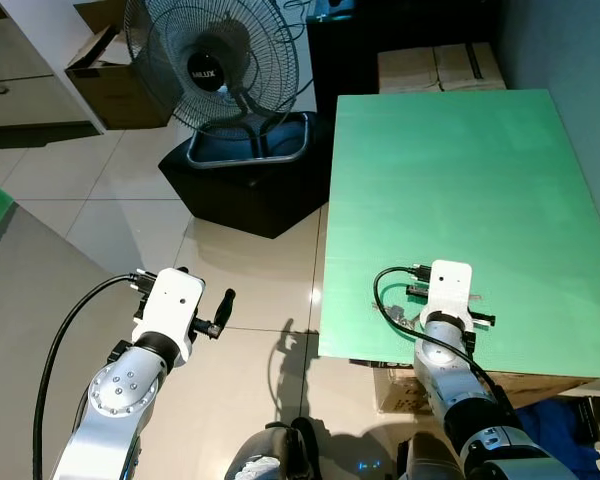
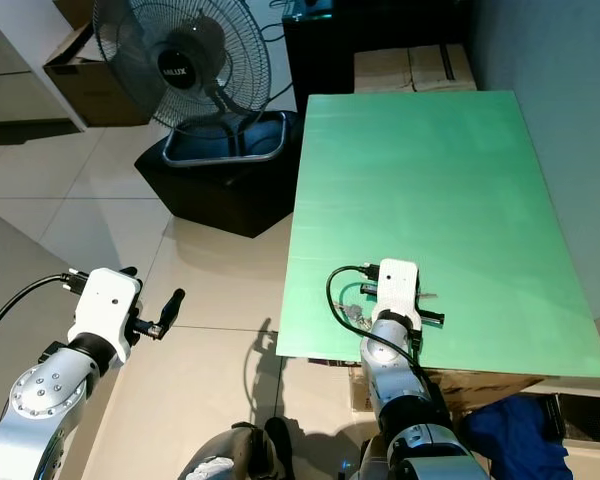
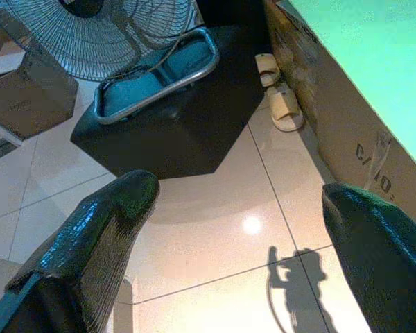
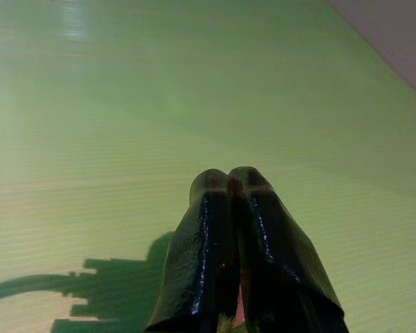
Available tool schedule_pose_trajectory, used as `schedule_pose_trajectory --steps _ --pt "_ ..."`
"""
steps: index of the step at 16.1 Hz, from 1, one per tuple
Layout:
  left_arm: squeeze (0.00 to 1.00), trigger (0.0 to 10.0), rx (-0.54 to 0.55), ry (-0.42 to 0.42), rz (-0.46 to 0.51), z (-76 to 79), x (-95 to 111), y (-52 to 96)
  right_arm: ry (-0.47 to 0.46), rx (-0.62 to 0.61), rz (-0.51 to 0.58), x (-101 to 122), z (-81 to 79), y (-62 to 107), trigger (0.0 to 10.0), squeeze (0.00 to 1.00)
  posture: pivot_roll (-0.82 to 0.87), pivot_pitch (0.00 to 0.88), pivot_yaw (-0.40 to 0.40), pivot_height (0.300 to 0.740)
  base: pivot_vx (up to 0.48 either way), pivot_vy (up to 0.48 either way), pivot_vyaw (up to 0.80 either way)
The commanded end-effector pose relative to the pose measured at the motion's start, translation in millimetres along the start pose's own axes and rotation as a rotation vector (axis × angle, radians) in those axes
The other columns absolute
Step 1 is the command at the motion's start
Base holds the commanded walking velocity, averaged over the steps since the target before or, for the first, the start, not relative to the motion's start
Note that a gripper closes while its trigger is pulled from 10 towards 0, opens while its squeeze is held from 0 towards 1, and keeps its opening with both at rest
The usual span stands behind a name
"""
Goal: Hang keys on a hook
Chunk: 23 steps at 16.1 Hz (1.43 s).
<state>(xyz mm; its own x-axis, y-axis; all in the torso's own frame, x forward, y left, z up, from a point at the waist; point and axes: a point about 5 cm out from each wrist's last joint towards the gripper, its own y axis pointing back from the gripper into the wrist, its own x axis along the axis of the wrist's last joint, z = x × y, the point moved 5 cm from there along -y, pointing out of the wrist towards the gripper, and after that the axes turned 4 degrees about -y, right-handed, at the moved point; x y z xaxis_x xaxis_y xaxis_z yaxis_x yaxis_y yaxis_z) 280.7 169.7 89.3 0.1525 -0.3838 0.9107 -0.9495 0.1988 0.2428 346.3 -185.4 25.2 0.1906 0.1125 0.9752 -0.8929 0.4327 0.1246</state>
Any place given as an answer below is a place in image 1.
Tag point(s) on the black left robot leg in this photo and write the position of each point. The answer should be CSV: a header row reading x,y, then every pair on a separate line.
x,y
270,455

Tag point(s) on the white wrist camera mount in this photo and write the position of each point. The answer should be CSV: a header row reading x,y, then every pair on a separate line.
x,y
450,285
170,300

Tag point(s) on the white cabinet panel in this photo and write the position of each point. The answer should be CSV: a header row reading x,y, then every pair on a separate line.
x,y
50,50

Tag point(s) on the blue cloth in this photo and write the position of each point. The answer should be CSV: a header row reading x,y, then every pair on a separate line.
x,y
560,440

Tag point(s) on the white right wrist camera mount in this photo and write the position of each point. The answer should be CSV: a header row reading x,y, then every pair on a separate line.
x,y
450,285

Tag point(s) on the closed tan cardboard box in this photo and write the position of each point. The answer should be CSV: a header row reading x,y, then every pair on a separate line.
x,y
430,68

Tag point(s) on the green corrugated plastic sheet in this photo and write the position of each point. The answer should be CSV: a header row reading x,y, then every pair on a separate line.
x,y
480,200

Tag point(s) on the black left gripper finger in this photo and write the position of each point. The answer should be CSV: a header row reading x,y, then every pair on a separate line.
x,y
182,270
226,305

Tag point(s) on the grey drawer cabinet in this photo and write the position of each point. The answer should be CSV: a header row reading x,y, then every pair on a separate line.
x,y
20,100

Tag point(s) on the open brown cardboard box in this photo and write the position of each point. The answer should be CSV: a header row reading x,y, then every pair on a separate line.
x,y
110,95

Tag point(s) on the black cabinet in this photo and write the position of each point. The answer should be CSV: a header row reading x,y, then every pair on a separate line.
x,y
350,50

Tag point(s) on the black robot leg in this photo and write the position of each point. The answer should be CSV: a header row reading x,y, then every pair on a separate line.
x,y
270,455
430,460

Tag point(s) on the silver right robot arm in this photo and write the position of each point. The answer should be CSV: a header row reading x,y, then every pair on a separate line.
x,y
445,365

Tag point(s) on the large brown cardboard box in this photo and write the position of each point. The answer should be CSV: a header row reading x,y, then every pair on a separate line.
x,y
400,392

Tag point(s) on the black hexagonal box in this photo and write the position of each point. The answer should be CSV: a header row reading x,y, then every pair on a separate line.
x,y
250,200

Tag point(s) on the black right robot leg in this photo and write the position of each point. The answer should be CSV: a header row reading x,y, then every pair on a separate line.
x,y
430,460

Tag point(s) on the silver key bunch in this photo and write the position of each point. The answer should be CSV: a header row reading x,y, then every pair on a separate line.
x,y
402,320

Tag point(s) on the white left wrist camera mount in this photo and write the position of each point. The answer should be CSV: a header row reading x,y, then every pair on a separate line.
x,y
170,300

